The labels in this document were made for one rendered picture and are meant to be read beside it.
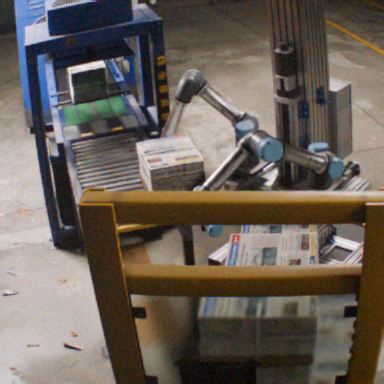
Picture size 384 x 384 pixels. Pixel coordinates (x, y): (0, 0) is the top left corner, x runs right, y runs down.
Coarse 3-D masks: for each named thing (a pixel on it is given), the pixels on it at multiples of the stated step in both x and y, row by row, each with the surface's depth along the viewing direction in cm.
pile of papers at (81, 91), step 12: (72, 72) 535; (84, 72) 535; (96, 72) 539; (72, 84) 537; (84, 84) 540; (96, 84) 543; (72, 96) 557; (84, 96) 544; (96, 96) 547; (108, 96) 549
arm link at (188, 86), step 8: (184, 80) 406; (192, 80) 406; (184, 88) 405; (192, 88) 405; (176, 96) 408; (184, 96) 405; (192, 96) 407; (176, 104) 410; (184, 104) 409; (176, 112) 411; (168, 120) 416; (176, 120) 414; (168, 128) 417; (176, 128) 418; (168, 136) 419
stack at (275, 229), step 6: (246, 228) 353; (252, 228) 352; (258, 228) 352; (264, 228) 352; (270, 228) 351; (276, 228) 350; (282, 228) 350; (288, 228) 349; (294, 228) 349; (300, 228) 348; (306, 228) 347; (312, 228) 347
